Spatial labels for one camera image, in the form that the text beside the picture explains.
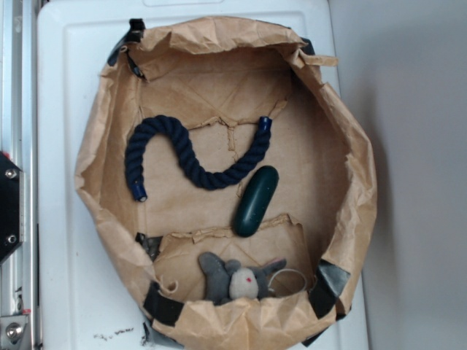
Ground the dark blue twisted rope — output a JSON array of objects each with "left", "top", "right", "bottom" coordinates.
[{"left": 124, "top": 114, "right": 274, "bottom": 203}]

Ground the dark green oval case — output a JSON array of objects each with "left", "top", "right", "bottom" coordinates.
[{"left": 233, "top": 166, "right": 279, "bottom": 238}]

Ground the crumpled brown paper bag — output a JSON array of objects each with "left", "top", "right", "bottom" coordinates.
[{"left": 75, "top": 17, "right": 377, "bottom": 349}]

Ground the grey plush bunny toy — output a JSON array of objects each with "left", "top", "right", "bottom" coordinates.
[{"left": 198, "top": 252, "right": 287, "bottom": 306}]

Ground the white plastic tray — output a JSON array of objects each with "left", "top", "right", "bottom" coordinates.
[{"left": 36, "top": 1, "right": 335, "bottom": 349}]

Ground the metal key ring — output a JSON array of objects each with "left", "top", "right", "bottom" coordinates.
[{"left": 269, "top": 268, "right": 309, "bottom": 295}]

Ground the black bracket plate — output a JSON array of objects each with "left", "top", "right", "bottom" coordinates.
[{"left": 0, "top": 152, "right": 24, "bottom": 264}]

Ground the aluminium frame rail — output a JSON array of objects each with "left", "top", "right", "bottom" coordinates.
[{"left": 1, "top": 1, "right": 42, "bottom": 349}]

